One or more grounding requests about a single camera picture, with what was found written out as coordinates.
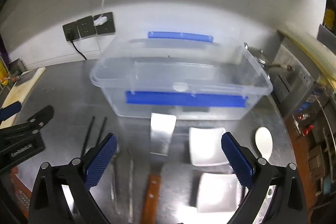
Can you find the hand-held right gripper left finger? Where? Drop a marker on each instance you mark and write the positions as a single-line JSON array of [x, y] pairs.
[[101, 161]]

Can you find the yellow bottle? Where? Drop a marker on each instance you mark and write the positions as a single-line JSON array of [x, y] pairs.
[[2, 73]]

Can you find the black chopstick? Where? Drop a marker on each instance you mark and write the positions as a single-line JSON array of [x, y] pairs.
[[88, 134]]

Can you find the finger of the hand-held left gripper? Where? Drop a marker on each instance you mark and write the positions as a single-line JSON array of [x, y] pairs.
[[9, 110], [43, 115]]

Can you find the pale cutting board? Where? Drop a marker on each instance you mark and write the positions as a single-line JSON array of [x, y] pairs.
[[22, 90]]

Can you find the dark grey wall outlet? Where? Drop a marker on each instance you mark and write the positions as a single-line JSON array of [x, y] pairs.
[[106, 27], [70, 31], [85, 26]]

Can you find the stainless steel sink unit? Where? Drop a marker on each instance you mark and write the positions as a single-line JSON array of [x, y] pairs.
[[294, 77]]

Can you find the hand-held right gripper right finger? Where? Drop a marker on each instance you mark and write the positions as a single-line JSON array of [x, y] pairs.
[[237, 161]]

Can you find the white square dish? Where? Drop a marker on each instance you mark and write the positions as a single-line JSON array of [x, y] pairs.
[[218, 193], [206, 146]]

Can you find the white ceramic spoon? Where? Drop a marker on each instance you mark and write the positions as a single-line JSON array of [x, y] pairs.
[[264, 141]]

